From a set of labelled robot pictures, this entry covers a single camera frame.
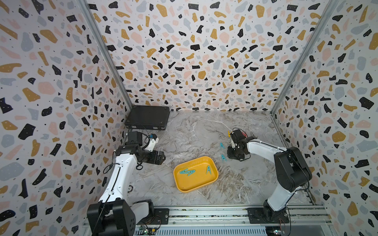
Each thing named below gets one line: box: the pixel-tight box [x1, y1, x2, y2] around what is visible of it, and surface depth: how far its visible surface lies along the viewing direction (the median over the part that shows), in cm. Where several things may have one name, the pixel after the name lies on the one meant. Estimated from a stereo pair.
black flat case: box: [124, 105, 171, 131], surface depth 119 cm
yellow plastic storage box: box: [173, 156, 219, 193], surface depth 89 cm
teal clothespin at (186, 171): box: [179, 168, 196, 177], surface depth 90 cm
